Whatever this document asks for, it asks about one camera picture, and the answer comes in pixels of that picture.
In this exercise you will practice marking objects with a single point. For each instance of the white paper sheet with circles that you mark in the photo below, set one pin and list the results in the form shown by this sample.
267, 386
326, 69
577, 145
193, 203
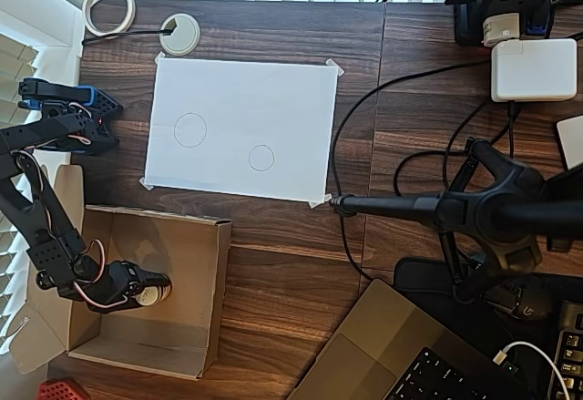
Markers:
250, 99

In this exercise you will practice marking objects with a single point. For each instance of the black mouse pad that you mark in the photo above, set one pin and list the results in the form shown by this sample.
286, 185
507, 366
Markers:
414, 277

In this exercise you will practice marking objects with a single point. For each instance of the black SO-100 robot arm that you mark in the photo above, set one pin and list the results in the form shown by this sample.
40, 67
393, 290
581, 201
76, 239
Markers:
36, 218

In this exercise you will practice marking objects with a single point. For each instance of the black computer mouse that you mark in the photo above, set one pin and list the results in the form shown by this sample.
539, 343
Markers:
530, 311

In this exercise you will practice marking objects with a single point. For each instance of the black keyboard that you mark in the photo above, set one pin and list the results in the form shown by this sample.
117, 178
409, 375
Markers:
571, 359

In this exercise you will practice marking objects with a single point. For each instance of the grey laptop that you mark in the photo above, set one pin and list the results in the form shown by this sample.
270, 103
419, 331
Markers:
378, 327

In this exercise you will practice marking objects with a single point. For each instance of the small white plug adapter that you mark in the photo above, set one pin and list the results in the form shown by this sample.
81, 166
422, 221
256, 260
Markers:
501, 28

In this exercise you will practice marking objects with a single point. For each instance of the open cardboard box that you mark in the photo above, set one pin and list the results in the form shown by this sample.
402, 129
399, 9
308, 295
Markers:
182, 259

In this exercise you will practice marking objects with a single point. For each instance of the white square power adapter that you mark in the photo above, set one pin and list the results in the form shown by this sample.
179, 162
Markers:
533, 72

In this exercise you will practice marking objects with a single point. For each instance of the masking tape roll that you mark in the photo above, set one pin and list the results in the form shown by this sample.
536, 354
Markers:
109, 31

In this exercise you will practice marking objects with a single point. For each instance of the black tripod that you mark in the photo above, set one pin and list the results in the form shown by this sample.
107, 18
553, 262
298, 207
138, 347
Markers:
496, 208

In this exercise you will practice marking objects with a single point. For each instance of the white flat device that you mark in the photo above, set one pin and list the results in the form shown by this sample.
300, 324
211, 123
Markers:
571, 142

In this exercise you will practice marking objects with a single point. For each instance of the red leader robot arm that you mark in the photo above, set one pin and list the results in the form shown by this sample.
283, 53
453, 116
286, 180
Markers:
57, 391

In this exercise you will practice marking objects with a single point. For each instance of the masking tape piece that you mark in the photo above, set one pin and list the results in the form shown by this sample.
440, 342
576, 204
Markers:
319, 202
146, 183
160, 57
334, 67

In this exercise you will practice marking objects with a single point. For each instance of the small silver cylindrical tin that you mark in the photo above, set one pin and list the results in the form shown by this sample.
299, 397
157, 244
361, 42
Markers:
152, 295

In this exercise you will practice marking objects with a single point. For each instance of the blue plug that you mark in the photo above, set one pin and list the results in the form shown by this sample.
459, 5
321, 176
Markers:
537, 19

